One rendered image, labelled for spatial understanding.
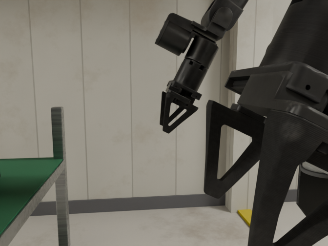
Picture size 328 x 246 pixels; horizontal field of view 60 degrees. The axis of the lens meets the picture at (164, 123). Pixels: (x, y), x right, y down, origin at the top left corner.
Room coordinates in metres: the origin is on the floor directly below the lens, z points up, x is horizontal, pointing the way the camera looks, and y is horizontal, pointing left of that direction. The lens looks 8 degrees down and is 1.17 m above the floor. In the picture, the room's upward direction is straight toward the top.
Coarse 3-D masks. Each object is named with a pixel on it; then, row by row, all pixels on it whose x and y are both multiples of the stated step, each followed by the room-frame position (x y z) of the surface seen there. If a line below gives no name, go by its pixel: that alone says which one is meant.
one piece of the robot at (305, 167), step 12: (300, 168) 0.54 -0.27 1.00; (312, 168) 0.51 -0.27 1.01; (300, 180) 0.55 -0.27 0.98; (312, 180) 0.55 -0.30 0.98; (324, 180) 0.55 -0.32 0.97; (300, 192) 0.55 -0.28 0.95; (312, 192) 0.55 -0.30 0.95; (324, 192) 0.55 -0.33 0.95; (300, 204) 0.55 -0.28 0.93; (312, 204) 0.55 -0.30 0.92
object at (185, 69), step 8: (184, 64) 0.60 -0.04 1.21; (200, 64) 0.59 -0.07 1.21; (184, 72) 0.59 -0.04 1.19; (192, 72) 0.59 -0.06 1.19; (200, 72) 0.59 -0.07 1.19; (176, 80) 0.60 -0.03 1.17; (184, 80) 0.59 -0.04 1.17; (192, 80) 0.59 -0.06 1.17; (200, 80) 0.60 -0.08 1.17; (176, 88) 0.56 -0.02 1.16; (184, 88) 0.56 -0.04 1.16; (192, 88) 0.59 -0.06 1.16; (184, 96) 0.61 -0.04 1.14; (192, 96) 0.56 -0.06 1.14; (200, 96) 0.56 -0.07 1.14
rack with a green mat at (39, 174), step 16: (64, 144) 0.82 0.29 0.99; (0, 160) 0.79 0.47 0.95; (16, 160) 0.79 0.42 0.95; (32, 160) 0.79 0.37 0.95; (48, 160) 0.79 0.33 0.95; (64, 160) 0.81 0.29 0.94; (0, 176) 0.65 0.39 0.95; (16, 176) 0.65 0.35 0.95; (32, 176) 0.65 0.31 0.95; (48, 176) 0.65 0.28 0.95; (64, 176) 0.80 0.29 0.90; (0, 192) 0.55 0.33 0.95; (16, 192) 0.55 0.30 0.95; (32, 192) 0.55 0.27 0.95; (64, 192) 0.80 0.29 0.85; (0, 208) 0.47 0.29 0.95; (16, 208) 0.47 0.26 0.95; (32, 208) 0.52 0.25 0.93; (64, 208) 0.80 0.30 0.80; (0, 224) 0.42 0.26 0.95; (16, 224) 0.44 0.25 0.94; (64, 224) 0.80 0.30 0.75; (0, 240) 0.38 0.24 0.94; (64, 240) 0.80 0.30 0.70
